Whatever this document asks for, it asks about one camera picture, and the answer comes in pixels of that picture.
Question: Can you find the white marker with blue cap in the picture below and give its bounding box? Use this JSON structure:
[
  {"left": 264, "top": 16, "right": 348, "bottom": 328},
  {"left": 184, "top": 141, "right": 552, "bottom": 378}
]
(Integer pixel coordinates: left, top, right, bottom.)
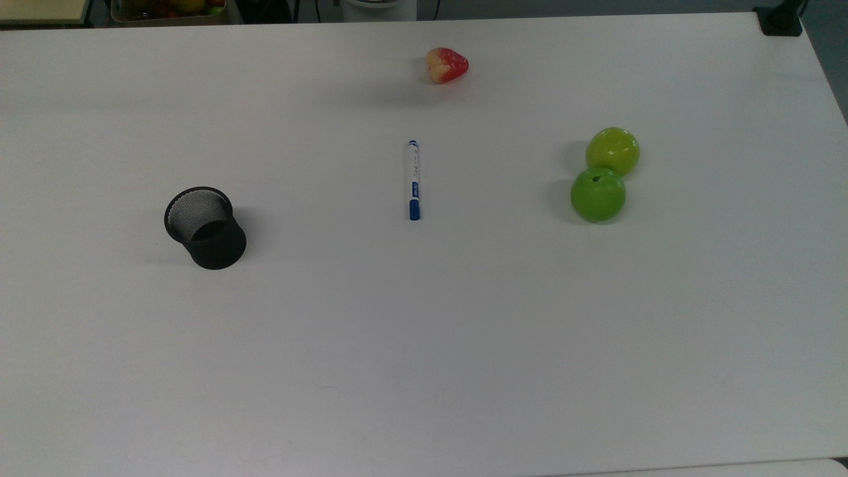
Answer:
[{"left": 406, "top": 140, "right": 422, "bottom": 221}]

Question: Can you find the black mesh pen cup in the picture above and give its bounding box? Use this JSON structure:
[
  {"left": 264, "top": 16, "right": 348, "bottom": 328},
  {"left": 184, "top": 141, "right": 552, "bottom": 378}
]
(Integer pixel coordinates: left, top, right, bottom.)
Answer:
[{"left": 164, "top": 186, "right": 247, "bottom": 270}]

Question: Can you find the light wooden board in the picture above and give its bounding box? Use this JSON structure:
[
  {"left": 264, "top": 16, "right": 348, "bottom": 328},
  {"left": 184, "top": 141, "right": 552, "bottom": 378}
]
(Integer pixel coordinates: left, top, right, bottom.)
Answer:
[{"left": 0, "top": 0, "right": 91, "bottom": 26}]

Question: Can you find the red and yellow toy fruit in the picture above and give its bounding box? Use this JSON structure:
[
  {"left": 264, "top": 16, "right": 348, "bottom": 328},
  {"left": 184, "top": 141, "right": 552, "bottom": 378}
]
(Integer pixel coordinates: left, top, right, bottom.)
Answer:
[{"left": 425, "top": 47, "right": 470, "bottom": 84}]

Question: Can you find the clear bin of toy fruit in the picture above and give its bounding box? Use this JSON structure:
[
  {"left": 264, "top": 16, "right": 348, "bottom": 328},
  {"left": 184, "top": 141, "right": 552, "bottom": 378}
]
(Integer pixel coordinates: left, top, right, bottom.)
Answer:
[{"left": 109, "top": 0, "right": 230, "bottom": 25}]

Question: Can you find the bright green toy apple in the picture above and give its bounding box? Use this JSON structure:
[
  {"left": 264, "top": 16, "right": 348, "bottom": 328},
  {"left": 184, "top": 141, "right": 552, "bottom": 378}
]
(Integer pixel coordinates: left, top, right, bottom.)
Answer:
[{"left": 570, "top": 167, "right": 627, "bottom": 223}]

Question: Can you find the yellow-green toy apple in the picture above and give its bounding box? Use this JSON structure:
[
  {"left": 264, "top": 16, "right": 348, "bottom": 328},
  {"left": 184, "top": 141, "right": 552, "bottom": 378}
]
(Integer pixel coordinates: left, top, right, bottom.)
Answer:
[{"left": 586, "top": 127, "right": 641, "bottom": 178}]

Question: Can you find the black table clamp mount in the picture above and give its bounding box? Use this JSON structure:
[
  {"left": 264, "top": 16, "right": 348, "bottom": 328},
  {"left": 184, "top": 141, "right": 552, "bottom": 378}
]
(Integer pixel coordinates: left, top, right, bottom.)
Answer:
[{"left": 754, "top": 0, "right": 808, "bottom": 37}]

